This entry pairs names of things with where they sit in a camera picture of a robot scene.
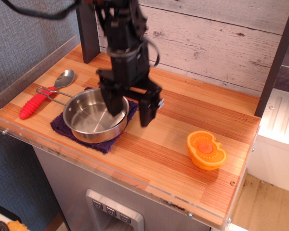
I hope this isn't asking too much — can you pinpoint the clear acrylic edge guard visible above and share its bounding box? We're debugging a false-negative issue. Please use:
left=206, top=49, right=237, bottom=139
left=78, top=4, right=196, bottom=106
left=0, top=113, right=235, bottom=230

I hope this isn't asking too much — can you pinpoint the silver dispenser panel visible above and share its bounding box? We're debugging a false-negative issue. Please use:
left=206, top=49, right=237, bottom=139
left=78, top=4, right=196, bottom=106
left=86, top=189, right=145, bottom=231

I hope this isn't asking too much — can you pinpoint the dark grey left post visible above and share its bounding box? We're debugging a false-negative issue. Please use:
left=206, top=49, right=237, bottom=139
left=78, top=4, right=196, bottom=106
left=76, top=4, right=100, bottom=64

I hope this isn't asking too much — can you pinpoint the silver pot with wire handle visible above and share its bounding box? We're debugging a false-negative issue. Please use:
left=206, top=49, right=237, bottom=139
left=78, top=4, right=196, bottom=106
left=36, top=87, right=130, bottom=143

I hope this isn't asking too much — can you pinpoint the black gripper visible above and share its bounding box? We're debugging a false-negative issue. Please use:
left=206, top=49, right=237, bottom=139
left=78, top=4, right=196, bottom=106
left=96, top=51, right=161, bottom=127

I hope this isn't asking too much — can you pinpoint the dark grey right post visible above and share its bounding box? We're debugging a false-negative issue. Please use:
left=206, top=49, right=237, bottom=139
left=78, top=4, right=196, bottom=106
left=254, top=17, right=289, bottom=117

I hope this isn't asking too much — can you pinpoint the spoon with red handle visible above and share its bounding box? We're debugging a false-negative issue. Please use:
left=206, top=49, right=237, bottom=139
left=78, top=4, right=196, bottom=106
left=19, top=69, right=75, bottom=119

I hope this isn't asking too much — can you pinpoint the orange object bottom left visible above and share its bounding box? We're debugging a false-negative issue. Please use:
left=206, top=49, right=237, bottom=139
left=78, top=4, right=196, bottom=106
left=7, top=220, right=29, bottom=231

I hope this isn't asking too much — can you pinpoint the dark grey post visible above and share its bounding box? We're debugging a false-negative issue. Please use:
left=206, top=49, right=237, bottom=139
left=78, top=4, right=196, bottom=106
left=254, top=17, right=289, bottom=117
left=76, top=4, right=100, bottom=64

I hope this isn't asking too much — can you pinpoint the white toy sink unit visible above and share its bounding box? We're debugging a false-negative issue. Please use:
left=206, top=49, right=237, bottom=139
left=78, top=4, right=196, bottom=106
left=247, top=35, right=289, bottom=194

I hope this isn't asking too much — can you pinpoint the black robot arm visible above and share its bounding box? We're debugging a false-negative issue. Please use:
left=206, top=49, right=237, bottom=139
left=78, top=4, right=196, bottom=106
left=92, top=0, right=162, bottom=127

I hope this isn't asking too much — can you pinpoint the grey toy fridge cabinet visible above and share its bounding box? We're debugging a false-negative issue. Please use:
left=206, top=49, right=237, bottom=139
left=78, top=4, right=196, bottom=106
left=34, top=148, right=210, bottom=231

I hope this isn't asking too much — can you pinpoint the orange toy pepper half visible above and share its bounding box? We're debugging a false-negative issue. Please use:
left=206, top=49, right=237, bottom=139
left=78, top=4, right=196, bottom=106
left=186, top=130, right=228, bottom=170

